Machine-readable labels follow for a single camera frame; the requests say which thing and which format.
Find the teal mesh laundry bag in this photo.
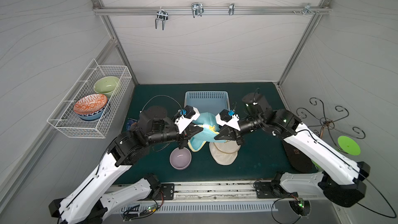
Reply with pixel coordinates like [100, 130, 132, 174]
[188, 113, 226, 152]

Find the cream mesh laundry bag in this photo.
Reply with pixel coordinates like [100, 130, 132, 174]
[209, 141, 241, 166]

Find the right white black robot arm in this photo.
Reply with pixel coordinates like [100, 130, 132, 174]
[215, 92, 370, 207]

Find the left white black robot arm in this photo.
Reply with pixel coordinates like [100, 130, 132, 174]
[49, 106, 203, 224]

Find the blue snack bag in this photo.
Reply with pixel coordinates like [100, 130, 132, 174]
[126, 118, 137, 131]

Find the lilac ceramic bowl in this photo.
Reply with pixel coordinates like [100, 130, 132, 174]
[170, 147, 192, 170]

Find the light blue plastic basket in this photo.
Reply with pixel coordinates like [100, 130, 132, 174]
[184, 91, 230, 115]

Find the dark green table mat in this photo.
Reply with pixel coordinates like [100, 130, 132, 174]
[115, 83, 296, 184]

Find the black scrolled metal stand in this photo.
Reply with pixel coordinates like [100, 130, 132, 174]
[296, 97, 366, 155]

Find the green ceramic bowl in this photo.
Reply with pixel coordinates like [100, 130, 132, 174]
[93, 76, 120, 99]

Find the blue bowl under orange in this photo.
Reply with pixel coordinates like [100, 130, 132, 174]
[77, 108, 105, 121]

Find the orange patterned bowl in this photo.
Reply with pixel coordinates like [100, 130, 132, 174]
[73, 94, 108, 115]

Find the left double metal hook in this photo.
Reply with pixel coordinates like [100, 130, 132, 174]
[155, 9, 169, 30]

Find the green round disc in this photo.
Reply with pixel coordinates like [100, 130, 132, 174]
[337, 136, 361, 156]

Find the middle metal hook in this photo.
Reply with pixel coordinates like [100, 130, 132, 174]
[191, 3, 204, 18]

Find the small metal hook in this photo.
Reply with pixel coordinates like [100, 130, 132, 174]
[229, 3, 235, 16]

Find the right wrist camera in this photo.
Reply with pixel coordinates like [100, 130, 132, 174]
[216, 110, 240, 131]

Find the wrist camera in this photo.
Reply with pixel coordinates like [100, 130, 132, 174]
[216, 110, 240, 131]
[174, 105, 200, 134]

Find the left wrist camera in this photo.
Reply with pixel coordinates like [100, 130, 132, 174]
[174, 105, 200, 134]

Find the aluminium front rail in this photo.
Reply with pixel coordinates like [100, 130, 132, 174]
[108, 178, 343, 204]

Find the aluminium rail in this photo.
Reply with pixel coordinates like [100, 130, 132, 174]
[93, 5, 332, 17]
[108, 178, 343, 204]

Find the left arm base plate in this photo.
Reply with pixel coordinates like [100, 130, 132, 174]
[152, 183, 175, 201]

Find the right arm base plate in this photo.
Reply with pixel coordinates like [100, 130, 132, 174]
[253, 180, 299, 199]

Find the white slotted cable duct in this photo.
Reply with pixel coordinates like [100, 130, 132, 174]
[121, 201, 278, 215]

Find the white wire wall basket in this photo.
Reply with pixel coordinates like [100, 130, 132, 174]
[47, 60, 132, 139]

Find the right metal hook bracket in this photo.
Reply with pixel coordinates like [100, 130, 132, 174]
[292, 4, 320, 16]

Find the aluminium top rail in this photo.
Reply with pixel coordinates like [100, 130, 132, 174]
[93, 5, 332, 17]

